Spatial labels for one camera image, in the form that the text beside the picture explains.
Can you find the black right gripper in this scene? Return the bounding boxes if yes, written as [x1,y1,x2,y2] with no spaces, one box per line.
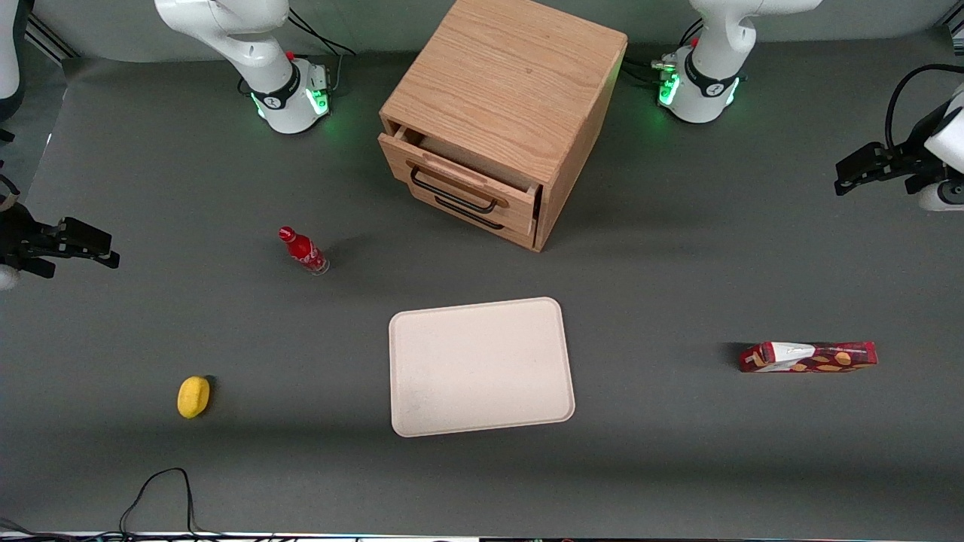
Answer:
[0,202,121,280]

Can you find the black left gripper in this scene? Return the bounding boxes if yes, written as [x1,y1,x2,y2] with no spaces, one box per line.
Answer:
[834,113,946,197]

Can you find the red cookie box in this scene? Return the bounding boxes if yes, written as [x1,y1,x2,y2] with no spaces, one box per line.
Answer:
[738,340,879,374]

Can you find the beige plastic tray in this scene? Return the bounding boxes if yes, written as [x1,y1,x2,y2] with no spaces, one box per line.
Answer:
[389,297,576,438]

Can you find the yellow lemon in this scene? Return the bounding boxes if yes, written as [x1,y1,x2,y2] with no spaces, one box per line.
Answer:
[177,376,211,419]

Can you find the red cola bottle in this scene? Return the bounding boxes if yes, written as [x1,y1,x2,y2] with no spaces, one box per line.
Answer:
[278,226,331,276]

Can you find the wooden drawer fully shut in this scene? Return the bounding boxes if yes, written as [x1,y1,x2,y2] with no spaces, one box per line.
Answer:
[410,183,540,252]

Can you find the wooden drawer cabinet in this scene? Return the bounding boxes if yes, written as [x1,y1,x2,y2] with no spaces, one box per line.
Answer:
[379,0,629,253]

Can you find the wooden drawer pulled ajar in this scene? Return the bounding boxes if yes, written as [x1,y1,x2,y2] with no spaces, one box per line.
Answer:
[379,124,542,225]

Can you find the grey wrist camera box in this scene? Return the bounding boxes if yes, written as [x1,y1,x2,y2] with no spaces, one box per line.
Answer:
[917,179,964,213]

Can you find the aluminium frame rail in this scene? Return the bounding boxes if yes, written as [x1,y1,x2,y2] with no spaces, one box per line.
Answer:
[26,14,81,62]

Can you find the black left arm base cable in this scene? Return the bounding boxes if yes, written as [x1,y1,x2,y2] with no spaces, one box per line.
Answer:
[622,19,704,85]

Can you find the black arm base cable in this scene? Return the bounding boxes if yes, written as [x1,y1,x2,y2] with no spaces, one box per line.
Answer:
[622,19,704,85]
[288,6,357,95]

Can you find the black looped table cable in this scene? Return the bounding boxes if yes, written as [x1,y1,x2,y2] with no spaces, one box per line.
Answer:
[119,467,227,540]

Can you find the black right arm base cable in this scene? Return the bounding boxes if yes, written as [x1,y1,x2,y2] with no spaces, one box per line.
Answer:
[288,6,357,95]

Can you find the black metal drawer handle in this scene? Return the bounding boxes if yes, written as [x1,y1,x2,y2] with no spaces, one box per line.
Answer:
[434,195,505,231]
[410,166,499,215]

